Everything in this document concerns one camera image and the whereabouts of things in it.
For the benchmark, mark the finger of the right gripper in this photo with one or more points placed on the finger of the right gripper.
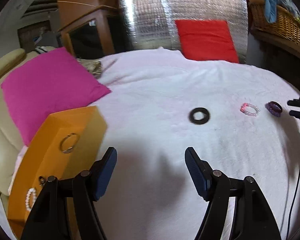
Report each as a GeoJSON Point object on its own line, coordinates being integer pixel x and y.
{"type": "Point", "coordinates": [294, 103]}
{"type": "Point", "coordinates": [298, 114]}

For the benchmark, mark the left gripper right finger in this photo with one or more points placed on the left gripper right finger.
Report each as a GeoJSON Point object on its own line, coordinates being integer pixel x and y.
{"type": "Point", "coordinates": [200, 172]}

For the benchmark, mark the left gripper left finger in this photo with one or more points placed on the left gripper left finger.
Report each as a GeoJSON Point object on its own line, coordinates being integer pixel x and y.
{"type": "Point", "coordinates": [101, 172]}

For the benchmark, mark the black ring bangle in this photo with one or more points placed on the black ring bangle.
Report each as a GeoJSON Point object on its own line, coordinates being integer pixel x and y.
{"type": "Point", "coordinates": [199, 116]}

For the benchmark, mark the dark maroon bangle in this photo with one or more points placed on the dark maroon bangle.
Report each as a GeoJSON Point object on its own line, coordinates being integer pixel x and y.
{"type": "Point", "coordinates": [274, 108]}

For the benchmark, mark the silver cuff bangle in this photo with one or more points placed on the silver cuff bangle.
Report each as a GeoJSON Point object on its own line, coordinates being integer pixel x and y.
{"type": "Point", "coordinates": [69, 142]}

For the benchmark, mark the orange cardboard box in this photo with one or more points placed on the orange cardboard box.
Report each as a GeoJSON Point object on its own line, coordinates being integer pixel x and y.
{"type": "Point", "coordinates": [43, 157]}

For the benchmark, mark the wooden shelf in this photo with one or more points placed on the wooden shelf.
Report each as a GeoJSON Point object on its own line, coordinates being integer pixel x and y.
{"type": "Point", "coordinates": [286, 45]}

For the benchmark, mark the white fleece blanket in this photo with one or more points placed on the white fleece blanket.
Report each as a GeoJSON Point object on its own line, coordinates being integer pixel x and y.
{"type": "Point", "coordinates": [151, 194]}

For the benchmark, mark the wicker basket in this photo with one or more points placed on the wicker basket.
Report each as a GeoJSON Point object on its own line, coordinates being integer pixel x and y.
{"type": "Point", "coordinates": [285, 26]}

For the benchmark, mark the cream leather armchair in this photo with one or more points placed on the cream leather armchair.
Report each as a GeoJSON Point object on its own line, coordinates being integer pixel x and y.
{"type": "Point", "coordinates": [10, 138]}

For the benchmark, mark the magenta pillow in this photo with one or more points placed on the magenta pillow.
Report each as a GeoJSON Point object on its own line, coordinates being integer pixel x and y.
{"type": "Point", "coordinates": [49, 83]}

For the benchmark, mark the patterned gold cushion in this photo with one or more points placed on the patterned gold cushion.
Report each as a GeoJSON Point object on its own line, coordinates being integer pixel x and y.
{"type": "Point", "coordinates": [94, 67]}

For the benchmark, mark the blue cloth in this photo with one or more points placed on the blue cloth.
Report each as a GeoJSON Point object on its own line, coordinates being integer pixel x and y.
{"type": "Point", "coordinates": [270, 10]}

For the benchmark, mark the red pillow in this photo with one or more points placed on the red pillow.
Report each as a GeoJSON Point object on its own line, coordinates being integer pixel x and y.
{"type": "Point", "coordinates": [206, 40]}

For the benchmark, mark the wooden cabinet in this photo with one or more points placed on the wooden cabinet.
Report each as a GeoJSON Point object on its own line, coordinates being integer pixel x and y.
{"type": "Point", "coordinates": [77, 13]}

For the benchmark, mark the silver foil insulation sheet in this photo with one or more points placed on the silver foil insulation sheet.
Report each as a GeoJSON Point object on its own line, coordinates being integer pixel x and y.
{"type": "Point", "coordinates": [150, 24]}

